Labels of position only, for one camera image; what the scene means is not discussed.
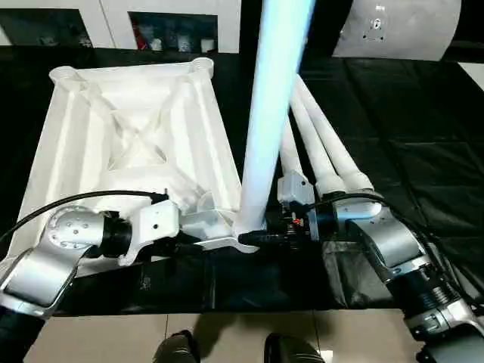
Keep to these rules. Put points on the dark right robot foot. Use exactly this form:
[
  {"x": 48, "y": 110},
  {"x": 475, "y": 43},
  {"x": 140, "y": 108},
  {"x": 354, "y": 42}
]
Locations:
[{"x": 291, "y": 349}]

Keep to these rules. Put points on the white plastic bottle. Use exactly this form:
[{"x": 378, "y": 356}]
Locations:
[
  {"x": 156, "y": 44},
  {"x": 206, "y": 45}
]

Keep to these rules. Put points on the dark left robot foot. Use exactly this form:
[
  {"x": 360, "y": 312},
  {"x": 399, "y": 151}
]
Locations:
[{"x": 175, "y": 348}]

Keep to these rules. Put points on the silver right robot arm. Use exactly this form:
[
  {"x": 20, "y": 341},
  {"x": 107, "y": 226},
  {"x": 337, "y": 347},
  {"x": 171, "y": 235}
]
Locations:
[{"x": 393, "y": 242}]

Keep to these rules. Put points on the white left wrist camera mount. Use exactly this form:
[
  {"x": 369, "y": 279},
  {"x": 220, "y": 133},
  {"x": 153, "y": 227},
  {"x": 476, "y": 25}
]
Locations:
[{"x": 155, "y": 223}]

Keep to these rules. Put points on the red bottle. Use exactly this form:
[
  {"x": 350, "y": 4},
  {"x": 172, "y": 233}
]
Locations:
[{"x": 140, "y": 39}]

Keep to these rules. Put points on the white plastic table leg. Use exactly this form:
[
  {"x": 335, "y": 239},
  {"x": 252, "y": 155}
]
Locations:
[
  {"x": 272, "y": 113},
  {"x": 292, "y": 155},
  {"x": 314, "y": 128},
  {"x": 340, "y": 155}
]

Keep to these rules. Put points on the white glass-door cabinet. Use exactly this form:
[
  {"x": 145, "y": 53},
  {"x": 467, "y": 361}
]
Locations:
[{"x": 106, "y": 22}]

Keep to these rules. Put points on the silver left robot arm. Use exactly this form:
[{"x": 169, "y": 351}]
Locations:
[{"x": 41, "y": 264}]

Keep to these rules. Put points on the white plastic table top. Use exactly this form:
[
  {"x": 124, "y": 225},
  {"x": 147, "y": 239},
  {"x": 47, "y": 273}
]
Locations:
[{"x": 94, "y": 132}]

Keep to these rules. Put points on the white curved plastic panel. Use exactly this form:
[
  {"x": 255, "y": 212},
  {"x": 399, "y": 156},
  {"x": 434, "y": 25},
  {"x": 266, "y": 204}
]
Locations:
[{"x": 397, "y": 30}]

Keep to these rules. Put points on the white flat board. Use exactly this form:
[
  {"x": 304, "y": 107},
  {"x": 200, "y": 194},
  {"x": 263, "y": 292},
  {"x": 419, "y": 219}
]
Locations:
[{"x": 472, "y": 73}]

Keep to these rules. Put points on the dark robot foot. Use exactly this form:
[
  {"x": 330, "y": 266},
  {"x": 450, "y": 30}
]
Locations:
[
  {"x": 175, "y": 348},
  {"x": 291, "y": 349}
]

